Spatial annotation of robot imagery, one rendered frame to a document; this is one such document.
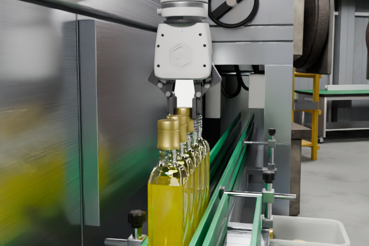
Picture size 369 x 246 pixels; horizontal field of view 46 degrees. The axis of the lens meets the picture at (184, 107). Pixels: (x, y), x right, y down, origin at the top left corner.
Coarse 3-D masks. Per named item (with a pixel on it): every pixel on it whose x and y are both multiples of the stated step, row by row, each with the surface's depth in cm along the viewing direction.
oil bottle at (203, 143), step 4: (200, 140) 91; (204, 140) 92; (200, 144) 89; (204, 144) 90; (208, 144) 93; (204, 148) 89; (208, 148) 92; (208, 152) 91; (208, 156) 92; (208, 160) 92; (208, 164) 92; (208, 168) 92; (208, 172) 92; (208, 176) 92; (208, 180) 92; (208, 184) 92; (208, 188) 93; (208, 192) 93; (208, 196) 93; (208, 200) 93
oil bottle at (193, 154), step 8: (192, 152) 79; (192, 160) 78; (200, 160) 82; (200, 168) 82; (200, 176) 82; (200, 184) 82; (200, 192) 83; (200, 200) 83; (200, 208) 83; (200, 216) 83
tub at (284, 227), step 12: (276, 216) 117; (288, 216) 117; (276, 228) 117; (288, 228) 117; (300, 228) 116; (312, 228) 115; (324, 228) 115; (336, 228) 113; (276, 240) 102; (288, 240) 117; (312, 240) 115; (324, 240) 115; (336, 240) 112; (348, 240) 102
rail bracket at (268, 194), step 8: (264, 176) 97; (272, 176) 96; (224, 192) 99; (232, 192) 99; (240, 192) 99; (248, 192) 99; (256, 192) 98; (264, 192) 97; (272, 192) 96; (264, 200) 97; (272, 200) 97; (264, 208) 98; (264, 216) 98; (272, 216) 99; (264, 224) 97; (272, 224) 97
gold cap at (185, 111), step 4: (176, 108) 79; (180, 108) 78; (184, 108) 78; (188, 108) 78; (176, 112) 79; (180, 112) 78; (184, 112) 78; (188, 112) 78; (188, 116) 78; (188, 120) 78; (192, 120) 79; (188, 124) 79; (192, 124) 79; (188, 128) 79; (192, 128) 79; (188, 132) 79
